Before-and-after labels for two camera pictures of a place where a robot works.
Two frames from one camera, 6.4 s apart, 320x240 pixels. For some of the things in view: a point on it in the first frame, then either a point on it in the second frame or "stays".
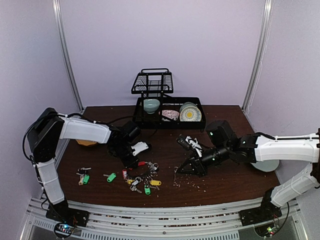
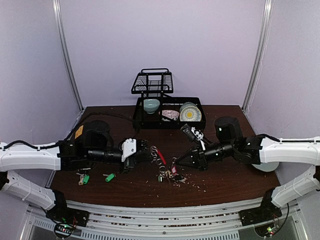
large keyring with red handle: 145,171 -> 158,158
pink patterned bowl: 170,114 stays
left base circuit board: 64,229 stays
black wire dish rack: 155,109 stays
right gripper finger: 188,168 -> 191,160
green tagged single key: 111,177 stays
